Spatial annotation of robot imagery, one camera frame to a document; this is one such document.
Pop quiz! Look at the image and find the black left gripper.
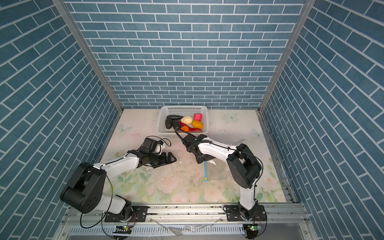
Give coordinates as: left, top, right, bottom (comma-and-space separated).
147, 151, 178, 168

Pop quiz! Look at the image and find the cream white bun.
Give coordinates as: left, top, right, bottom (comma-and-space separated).
181, 116, 194, 126

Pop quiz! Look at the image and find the clear zip top bag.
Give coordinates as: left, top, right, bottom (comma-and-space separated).
203, 140, 262, 183

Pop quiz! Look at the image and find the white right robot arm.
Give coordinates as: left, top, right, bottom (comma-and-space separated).
166, 119, 268, 222

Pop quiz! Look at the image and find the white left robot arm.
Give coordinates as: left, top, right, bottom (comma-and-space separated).
60, 150, 177, 222

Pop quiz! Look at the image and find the yellow lemon food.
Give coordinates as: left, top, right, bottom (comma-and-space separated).
192, 120, 204, 130

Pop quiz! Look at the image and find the red chili pepper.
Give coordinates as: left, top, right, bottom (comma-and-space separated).
180, 122, 202, 132

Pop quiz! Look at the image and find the dark purple eggplant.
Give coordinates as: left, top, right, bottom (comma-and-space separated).
167, 115, 183, 120

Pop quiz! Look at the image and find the black avocado far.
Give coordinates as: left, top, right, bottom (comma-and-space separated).
165, 118, 173, 130

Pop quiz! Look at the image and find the small orange tangerine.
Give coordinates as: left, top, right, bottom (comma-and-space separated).
180, 126, 190, 133

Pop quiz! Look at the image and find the white perforated plastic basket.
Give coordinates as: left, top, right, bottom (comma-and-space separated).
156, 105, 210, 136

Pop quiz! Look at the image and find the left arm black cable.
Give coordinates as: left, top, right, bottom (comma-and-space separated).
79, 173, 139, 240

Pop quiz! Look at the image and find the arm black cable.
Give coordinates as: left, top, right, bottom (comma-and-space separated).
173, 128, 268, 238
79, 173, 139, 240

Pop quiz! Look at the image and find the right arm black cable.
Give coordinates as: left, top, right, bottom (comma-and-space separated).
173, 128, 268, 238

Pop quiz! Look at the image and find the aluminium corner post left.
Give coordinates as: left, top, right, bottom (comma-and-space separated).
52, 0, 124, 114

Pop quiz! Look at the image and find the aluminium corner post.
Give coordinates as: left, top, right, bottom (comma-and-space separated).
52, 0, 124, 114
259, 0, 316, 113

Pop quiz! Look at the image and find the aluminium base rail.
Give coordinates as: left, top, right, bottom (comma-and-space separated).
53, 203, 317, 240

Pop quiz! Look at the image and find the aluminium corner post right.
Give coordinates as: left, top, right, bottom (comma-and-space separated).
259, 0, 316, 113

